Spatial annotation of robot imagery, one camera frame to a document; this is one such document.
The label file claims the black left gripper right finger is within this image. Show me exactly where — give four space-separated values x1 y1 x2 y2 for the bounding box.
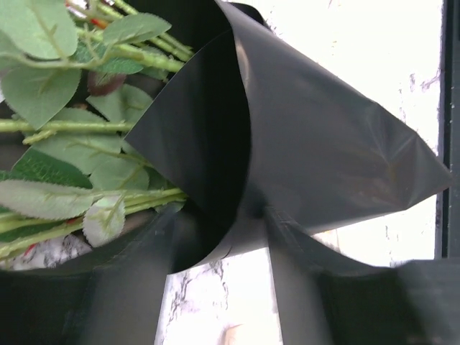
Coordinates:
264 208 459 344

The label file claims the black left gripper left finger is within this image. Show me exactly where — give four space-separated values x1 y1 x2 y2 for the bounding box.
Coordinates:
0 204 216 345

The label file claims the black wrapping paper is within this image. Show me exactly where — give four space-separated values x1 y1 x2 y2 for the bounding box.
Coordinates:
1 1 451 263

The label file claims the salmon pink flower stem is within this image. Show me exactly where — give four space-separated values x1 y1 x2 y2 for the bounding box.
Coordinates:
1 148 187 265

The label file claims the light pink flower stem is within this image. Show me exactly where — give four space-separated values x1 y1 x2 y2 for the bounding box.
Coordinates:
1 84 153 190

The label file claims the white flower stem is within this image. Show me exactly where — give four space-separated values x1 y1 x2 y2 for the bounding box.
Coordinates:
0 0 173 73

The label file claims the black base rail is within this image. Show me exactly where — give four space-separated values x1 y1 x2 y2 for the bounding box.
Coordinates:
435 0 459 259

